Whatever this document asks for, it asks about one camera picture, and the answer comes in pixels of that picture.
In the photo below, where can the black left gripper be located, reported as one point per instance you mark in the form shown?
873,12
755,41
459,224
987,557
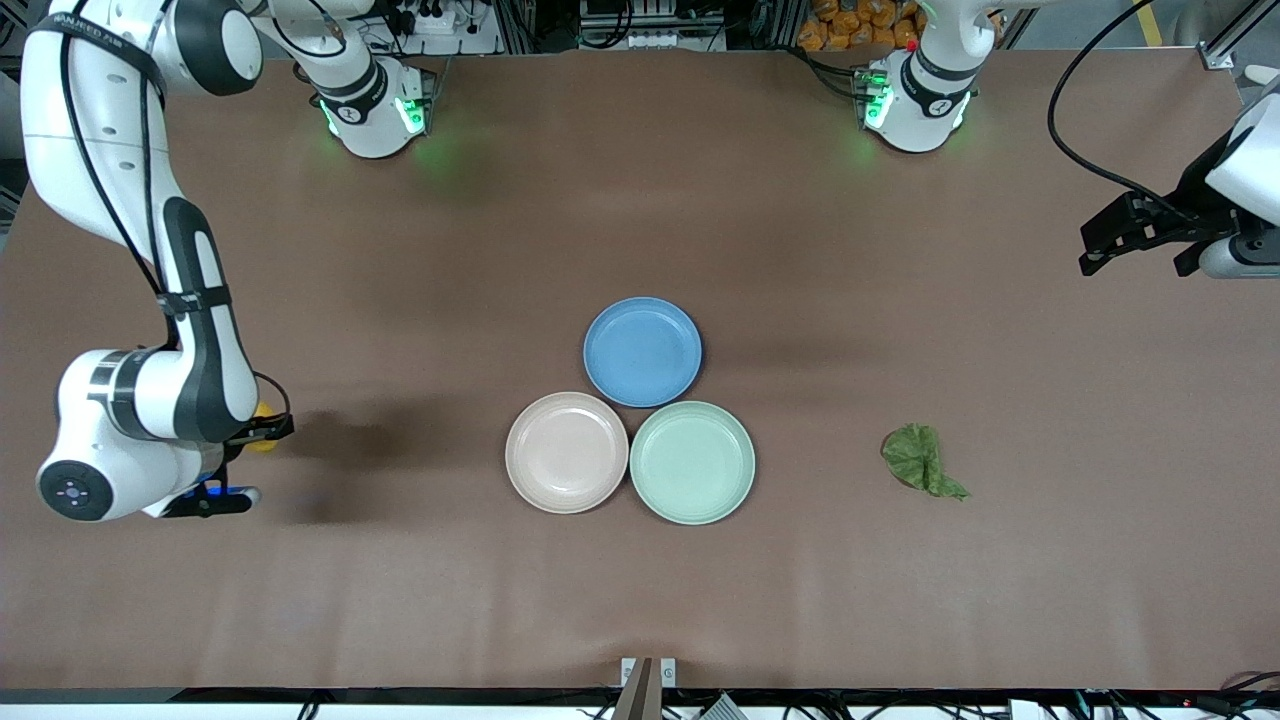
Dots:
1196,192

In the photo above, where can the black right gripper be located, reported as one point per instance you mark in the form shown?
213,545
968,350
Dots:
262,430

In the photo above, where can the yellow lemon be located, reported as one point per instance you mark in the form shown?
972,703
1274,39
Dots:
262,447

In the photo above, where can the green lettuce leaf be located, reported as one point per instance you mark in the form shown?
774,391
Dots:
912,455

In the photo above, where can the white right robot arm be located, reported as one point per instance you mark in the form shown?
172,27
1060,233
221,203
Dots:
100,120

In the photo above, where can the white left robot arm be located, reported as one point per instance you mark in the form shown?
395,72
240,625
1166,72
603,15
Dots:
915,100

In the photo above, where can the beige plate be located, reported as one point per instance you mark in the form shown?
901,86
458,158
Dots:
567,452

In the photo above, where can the pile of orange fruits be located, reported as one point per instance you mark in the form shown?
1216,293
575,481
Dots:
850,25

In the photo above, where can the blue plate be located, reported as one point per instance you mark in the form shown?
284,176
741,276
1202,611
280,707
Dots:
642,352

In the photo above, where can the light green plate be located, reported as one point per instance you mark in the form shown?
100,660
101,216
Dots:
692,462

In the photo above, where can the white power strip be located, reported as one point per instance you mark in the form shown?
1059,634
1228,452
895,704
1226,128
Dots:
435,20

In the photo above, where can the dark equipment rack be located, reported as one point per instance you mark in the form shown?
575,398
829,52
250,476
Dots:
650,25

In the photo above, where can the aluminium corner frame rail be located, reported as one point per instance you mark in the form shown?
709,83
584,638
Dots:
1225,45

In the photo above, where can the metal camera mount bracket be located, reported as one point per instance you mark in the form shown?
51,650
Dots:
647,690

